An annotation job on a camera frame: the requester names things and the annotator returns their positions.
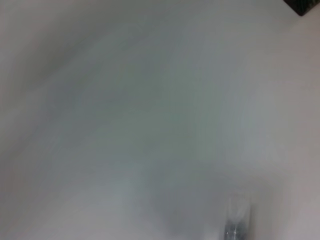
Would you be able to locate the grey marker pen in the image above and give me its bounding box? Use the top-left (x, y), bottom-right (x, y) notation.
top-left (223, 197), bottom-right (253, 240)

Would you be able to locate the black mesh pen holder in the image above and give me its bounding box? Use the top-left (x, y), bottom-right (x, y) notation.
top-left (283, 0), bottom-right (320, 18)

